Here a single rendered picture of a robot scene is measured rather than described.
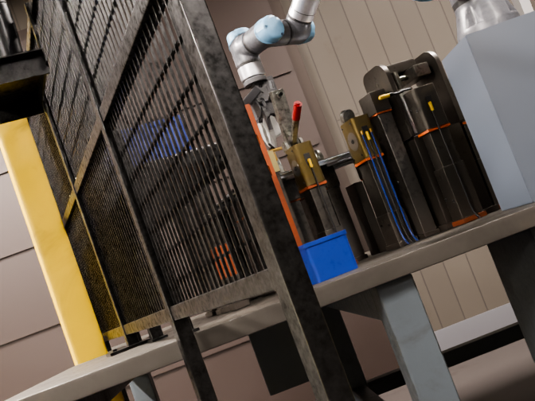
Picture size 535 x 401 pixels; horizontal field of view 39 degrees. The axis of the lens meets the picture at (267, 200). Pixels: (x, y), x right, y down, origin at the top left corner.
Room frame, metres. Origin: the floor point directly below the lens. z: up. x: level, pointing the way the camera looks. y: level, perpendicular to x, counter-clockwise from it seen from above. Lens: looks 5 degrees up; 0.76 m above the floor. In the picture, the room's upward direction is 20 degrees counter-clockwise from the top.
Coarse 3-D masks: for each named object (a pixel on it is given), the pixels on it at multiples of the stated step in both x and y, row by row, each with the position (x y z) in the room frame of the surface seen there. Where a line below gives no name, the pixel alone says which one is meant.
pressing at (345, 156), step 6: (336, 156) 2.15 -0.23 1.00; (342, 156) 2.16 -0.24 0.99; (348, 156) 2.16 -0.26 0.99; (318, 162) 2.13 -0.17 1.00; (324, 162) 2.13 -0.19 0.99; (330, 162) 2.25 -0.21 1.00; (336, 162) 2.28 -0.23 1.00; (342, 162) 2.37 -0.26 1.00; (348, 162) 2.38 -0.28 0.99; (336, 168) 2.38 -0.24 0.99; (282, 174) 2.09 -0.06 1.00; (288, 174) 2.09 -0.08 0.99; (282, 180) 2.23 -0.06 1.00; (294, 180) 2.33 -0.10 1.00; (234, 192) 2.04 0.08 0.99; (228, 198) 2.19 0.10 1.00
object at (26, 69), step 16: (0, 64) 1.71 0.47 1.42; (16, 64) 1.72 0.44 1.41; (32, 64) 1.74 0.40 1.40; (48, 64) 1.75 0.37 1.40; (0, 80) 1.71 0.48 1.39; (16, 80) 1.72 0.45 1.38; (32, 80) 1.90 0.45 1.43; (0, 96) 1.93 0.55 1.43; (16, 96) 1.97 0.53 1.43; (32, 96) 2.02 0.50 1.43; (0, 112) 1.99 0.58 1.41; (16, 112) 2.00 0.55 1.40; (32, 112) 2.02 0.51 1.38
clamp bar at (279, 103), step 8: (272, 96) 2.04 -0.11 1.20; (280, 96) 2.03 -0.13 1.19; (272, 104) 2.05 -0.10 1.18; (280, 104) 2.04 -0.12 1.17; (280, 112) 2.04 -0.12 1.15; (288, 112) 2.05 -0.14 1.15; (280, 120) 2.04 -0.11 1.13; (288, 120) 2.05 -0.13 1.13; (280, 128) 2.06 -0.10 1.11; (288, 128) 2.05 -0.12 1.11; (288, 136) 2.05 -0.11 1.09; (288, 144) 2.05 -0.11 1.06
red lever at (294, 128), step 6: (300, 102) 1.96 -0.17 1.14; (294, 108) 1.96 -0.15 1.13; (300, 108) 1.96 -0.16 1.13; (294, 114) 1.97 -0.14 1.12; (300, 114) 1.98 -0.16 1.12; (294, 120) 1.99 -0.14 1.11; (294, 126) 2.00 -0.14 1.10; (294, 132) 2.02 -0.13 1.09; (294, 138) 2.04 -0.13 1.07; (294, 144) 2.06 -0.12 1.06
